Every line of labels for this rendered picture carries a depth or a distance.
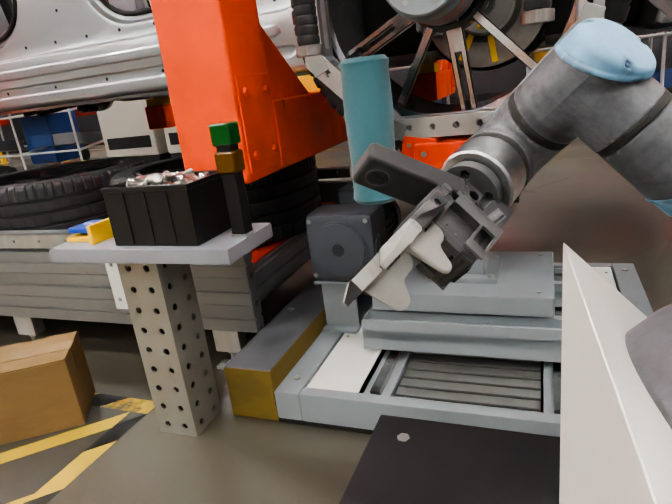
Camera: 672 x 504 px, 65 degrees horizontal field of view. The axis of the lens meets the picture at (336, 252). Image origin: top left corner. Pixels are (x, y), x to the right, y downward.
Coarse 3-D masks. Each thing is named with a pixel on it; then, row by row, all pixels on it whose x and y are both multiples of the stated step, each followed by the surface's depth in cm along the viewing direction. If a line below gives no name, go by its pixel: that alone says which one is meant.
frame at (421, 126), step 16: (320, 0) 106; (576, 0) 92; (320, 16) 104; (576, 16) 91; (592, 16) 87; (320, 32) 104; (320, 64) 105; (336, 64) 109; (336, 80) 106; (448, 112) 105; (464, 112) 101; (480, 112) 98; (400, 128) 104; (416, 128) 103; (432, 128) 106; (448, 128) 101; (464, 128) 100
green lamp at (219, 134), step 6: (210, 126) 93; (216, 126) 93; (222, 126) 92; (228, 126) 92; (234, 126) 94; (210, 132) 94; (216, 132) 93; (222, 132) 93; (228, 132) 92; (234, 132) 94; (216, 138) 93; (222, 138) 93; (228, 138) 93; (234, 138) 94; (216, 144) 94; (222, 144) 94; (228, 144) 93
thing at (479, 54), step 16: (496, 0) 136; (512, 0) 135; (496, 16) 137; (512, 16) 140; (464, 32) 145; (480, 32) 140; (512, 32) 141; (528, 32) 140; (448, 48) 148; (480, 48) 145; (496, 48) 144; (480, 64) 146; (496, 64) 145
